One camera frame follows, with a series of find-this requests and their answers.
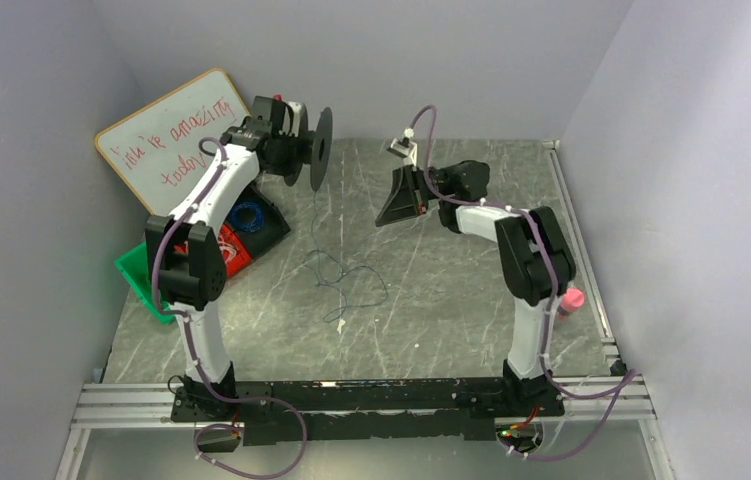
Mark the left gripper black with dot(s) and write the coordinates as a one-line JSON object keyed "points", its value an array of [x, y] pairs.
{"points": [[291, 151]]}

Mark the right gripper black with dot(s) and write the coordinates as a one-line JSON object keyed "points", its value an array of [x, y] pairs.
{"points": [[419, 192]]}

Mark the black spool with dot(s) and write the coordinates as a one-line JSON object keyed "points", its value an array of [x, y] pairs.
{"points": [[314, 149]]}

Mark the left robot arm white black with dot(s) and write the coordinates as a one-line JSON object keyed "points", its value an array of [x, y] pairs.
{"points": [[185, 262]]}

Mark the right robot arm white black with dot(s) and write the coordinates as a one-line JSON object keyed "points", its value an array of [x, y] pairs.
{"points": [[536, 260]]}

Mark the black bin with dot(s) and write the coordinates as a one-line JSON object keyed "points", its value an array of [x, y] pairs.
{"points": [[257, 222]]}

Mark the red bin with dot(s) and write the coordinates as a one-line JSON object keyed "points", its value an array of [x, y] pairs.
{"points": [[233, 252]]}

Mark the whiteboard with red writing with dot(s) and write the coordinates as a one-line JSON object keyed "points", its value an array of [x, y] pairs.
{"points": [[155, 150]]}

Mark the green bin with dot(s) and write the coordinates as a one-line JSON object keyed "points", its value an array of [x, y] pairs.
{"points": [[133, 266]]}

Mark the pink marker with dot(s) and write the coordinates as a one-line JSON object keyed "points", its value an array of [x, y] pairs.
{"points": [[570, 302]]}

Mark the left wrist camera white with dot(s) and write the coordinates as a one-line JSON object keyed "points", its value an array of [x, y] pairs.
{"points": [[295, 117]]}

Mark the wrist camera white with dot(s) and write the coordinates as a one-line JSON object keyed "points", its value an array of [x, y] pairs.
{"points": [[295, 117], [405, 148]]}

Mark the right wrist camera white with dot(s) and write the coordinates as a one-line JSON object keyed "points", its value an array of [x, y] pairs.
{"points": [[405, 148]]}

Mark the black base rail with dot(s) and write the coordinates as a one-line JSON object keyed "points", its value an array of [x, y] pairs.
{"points": [[270, 412]]}

